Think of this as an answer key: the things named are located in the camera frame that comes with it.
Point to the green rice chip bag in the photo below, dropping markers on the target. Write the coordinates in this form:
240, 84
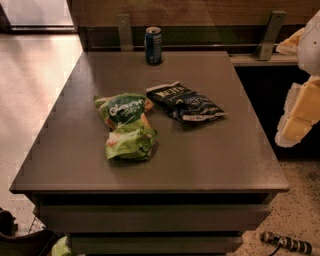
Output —
131, 137

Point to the lower grey drawer front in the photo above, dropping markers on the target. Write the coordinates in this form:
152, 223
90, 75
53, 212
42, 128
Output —
133, 246

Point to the dark blue chip bag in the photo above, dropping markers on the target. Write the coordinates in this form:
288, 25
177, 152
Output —
183, 104

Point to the green bag on floor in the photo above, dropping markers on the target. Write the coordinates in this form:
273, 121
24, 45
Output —
61, 248

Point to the right metal wall bracket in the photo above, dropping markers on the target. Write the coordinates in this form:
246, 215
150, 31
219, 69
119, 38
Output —
265, 48

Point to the dark chair at corner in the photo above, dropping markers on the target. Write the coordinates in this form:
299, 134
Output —
39, 243

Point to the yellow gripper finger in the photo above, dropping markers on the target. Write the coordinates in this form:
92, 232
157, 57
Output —
290, 45
301, 112

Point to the blue pepsi can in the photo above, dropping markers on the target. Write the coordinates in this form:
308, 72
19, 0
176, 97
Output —
153, 45

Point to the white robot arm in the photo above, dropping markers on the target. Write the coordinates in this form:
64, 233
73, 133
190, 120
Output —
308, 52

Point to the grey drawer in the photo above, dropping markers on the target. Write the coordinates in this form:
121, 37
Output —
133, 246
151, 218

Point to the left metal wall bracket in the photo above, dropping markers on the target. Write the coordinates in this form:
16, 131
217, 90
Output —
124, 31

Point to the metal wall bracket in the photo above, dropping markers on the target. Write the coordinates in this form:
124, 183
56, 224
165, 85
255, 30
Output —
124, 31
265, 48

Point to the upper grey drawer front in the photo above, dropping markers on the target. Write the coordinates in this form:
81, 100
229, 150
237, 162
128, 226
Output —
151, 218

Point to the black white striped cable handle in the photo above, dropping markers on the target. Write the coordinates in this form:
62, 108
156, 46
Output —
290, 244

